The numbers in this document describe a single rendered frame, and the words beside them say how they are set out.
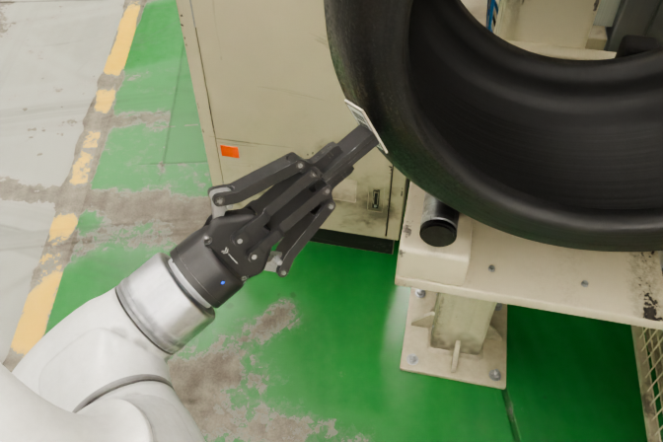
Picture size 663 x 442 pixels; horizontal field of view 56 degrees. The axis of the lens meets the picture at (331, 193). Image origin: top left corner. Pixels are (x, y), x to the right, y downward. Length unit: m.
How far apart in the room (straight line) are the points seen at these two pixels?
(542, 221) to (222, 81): 1.01
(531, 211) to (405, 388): 1.03
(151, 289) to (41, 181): 1.70
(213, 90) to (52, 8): 1.75
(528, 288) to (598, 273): 0.10
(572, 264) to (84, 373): 0.62
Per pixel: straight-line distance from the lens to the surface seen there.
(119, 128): 2.40
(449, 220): 0.75
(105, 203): 2.13
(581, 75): 0.92
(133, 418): 0.53
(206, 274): 0.61
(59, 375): 0.63
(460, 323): 1.58
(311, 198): 0.64
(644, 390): 1.43
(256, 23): 1.41
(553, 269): 0.89
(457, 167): 0.65
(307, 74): 1.45
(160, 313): 0.61
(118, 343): 0.61
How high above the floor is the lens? 1.48
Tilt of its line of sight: 46 degrees down
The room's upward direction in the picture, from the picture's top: straight up
